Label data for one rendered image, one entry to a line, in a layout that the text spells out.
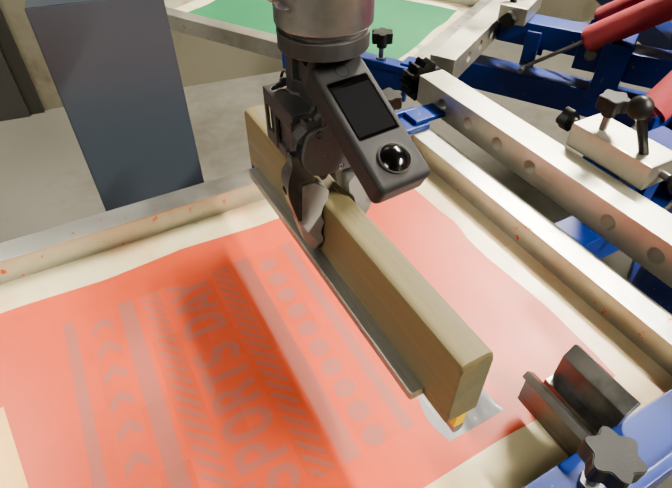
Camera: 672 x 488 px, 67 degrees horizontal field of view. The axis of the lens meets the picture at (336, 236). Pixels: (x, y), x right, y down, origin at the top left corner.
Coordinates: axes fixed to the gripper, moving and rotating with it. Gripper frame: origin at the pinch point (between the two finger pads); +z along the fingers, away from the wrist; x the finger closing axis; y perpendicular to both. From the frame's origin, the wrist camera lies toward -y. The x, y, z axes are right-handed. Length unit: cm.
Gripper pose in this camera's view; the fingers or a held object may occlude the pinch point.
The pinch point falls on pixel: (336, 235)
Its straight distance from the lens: 50.6
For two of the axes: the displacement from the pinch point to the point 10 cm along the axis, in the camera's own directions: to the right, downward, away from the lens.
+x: -8.8, 3.3, -3.5
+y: -4.8, -6.0, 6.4
